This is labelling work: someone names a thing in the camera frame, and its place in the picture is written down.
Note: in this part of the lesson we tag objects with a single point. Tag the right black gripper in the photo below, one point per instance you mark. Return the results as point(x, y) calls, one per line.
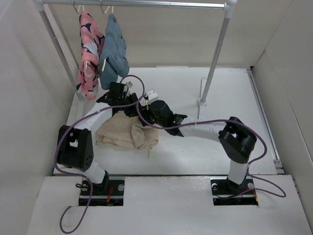
point(145, 111)

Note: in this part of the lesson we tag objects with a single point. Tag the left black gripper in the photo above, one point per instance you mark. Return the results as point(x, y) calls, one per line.
point(132, 96)

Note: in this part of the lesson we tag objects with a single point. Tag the beige trousers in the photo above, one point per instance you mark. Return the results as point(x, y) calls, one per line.
point(127, 132)

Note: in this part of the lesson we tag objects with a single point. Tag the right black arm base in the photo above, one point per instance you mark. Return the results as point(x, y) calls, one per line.
point(225, 193)

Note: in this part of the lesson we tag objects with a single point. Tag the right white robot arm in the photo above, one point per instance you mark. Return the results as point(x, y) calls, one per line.
point(237, 140)

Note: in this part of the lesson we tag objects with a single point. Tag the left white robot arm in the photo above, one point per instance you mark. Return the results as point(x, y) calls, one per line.
point(75, 155)

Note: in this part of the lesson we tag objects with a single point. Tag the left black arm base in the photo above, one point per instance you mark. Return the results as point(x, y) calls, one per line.
point(111, 196)

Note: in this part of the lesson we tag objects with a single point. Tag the wooden hanger under pink shorts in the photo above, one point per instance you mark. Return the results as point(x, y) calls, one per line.
point(78, 48)

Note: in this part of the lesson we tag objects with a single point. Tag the wooden hanger under denim shorts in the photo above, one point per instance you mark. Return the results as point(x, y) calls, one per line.
point(109, 7)

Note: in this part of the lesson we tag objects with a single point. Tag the blue denim shorts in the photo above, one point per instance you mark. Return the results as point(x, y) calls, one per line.
point(113, 62)

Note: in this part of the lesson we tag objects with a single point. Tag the pink floral shorts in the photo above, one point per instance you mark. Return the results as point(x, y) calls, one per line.
point(92, 42)

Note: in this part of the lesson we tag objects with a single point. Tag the metal clothes rack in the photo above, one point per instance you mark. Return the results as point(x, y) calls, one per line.
point(228, 8)

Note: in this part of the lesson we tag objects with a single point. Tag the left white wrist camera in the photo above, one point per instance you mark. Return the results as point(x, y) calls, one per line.
point(129, 84)

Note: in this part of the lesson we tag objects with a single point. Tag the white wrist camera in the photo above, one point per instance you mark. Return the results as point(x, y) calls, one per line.
point(150, 97)
point(129, 84)

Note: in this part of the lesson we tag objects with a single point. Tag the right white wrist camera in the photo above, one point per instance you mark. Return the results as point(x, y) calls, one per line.
point(150, 97)

